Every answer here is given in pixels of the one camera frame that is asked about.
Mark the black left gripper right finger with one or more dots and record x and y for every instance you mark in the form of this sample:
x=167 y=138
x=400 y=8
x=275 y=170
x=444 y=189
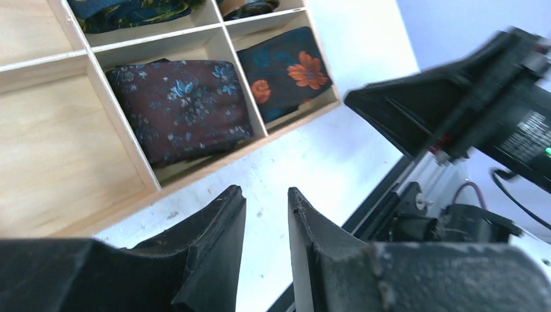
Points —
x=334 y=271

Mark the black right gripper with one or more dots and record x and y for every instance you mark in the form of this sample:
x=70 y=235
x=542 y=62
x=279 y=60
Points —
x=488 y=100

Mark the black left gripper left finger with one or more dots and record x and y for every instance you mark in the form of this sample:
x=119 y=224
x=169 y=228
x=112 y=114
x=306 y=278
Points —
x=192 y=266

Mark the brown blue floral tie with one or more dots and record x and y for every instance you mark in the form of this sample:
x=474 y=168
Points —
x=238 y=9
x=182 y=110

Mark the wooden compartment organizer box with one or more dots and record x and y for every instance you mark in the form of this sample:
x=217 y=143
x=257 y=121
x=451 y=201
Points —
x=71 y=165

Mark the black orange floral rolled tie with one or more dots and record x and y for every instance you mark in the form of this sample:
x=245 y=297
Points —
x=284 y=72

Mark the brown blue floral rolled tie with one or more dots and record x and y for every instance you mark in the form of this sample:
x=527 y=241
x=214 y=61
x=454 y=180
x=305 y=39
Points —
x=238 y=9

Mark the blue yellow floral rolled tie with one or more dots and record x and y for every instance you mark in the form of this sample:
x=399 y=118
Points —
x=102 y=16

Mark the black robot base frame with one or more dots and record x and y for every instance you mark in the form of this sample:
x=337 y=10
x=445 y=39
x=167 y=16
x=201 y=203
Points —
x=400 y=191

